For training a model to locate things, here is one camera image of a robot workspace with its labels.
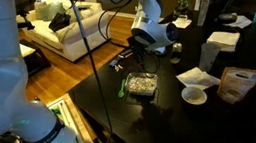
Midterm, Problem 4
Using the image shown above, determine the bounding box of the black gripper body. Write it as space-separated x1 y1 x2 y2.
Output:
126 34 147 62

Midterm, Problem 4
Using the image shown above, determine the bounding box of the transparent lid with label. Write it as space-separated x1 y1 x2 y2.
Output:
125 53 152 73

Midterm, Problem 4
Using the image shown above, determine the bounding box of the transparent bowl with seeds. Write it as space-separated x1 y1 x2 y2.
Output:
122 68 162 100

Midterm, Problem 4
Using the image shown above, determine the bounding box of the small white bowl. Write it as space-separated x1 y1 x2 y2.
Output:
180 84 209 108

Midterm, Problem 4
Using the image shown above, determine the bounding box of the orange stick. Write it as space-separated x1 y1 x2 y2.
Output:
117 49 134 60

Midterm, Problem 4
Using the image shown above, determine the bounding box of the blue candy packet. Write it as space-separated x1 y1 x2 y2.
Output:
108 57 125 68

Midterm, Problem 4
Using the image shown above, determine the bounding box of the green plastic spoon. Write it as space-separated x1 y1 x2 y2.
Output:
115 78 130 99

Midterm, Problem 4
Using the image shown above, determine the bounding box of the small glass spice jar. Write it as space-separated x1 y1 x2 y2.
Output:
167 41 186 65

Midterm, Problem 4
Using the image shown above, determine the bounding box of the crumpled white napkin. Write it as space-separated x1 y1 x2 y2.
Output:
174 63 222 95

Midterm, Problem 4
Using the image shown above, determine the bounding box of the white sofa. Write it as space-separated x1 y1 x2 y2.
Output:
13 0 116 70

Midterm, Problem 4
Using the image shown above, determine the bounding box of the clear plastic cup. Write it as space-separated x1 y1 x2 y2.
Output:
195 40 225 74

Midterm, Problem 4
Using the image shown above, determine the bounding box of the white tall container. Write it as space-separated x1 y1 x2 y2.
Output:
193 0 217 27

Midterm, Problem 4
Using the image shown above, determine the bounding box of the black bag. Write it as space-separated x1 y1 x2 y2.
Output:
46 10 74 34

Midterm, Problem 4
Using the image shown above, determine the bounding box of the robot mounting stand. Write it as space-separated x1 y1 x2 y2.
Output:
45 89 103 143

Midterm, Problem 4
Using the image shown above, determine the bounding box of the grey sofa pillow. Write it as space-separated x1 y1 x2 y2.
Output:
33 0 68 24

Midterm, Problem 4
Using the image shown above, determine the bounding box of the black round dish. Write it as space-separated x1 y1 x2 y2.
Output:
217 11 239 25

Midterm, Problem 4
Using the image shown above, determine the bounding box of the dark coffee table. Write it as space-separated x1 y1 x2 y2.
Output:
17 38 53 78

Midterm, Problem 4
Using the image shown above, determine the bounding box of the white book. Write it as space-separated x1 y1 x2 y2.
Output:
18 41 38 59

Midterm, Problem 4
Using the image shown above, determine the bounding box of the white paper sheet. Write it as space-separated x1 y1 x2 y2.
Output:
224 13 254 32

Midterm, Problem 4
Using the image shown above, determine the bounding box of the long black hanging cable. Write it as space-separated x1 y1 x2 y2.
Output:
23 0 116 143

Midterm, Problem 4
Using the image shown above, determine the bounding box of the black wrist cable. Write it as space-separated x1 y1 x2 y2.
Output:
93 0 164 83

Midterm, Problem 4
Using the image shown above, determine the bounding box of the black camera stand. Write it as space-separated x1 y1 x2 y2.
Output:
13 0 41 32

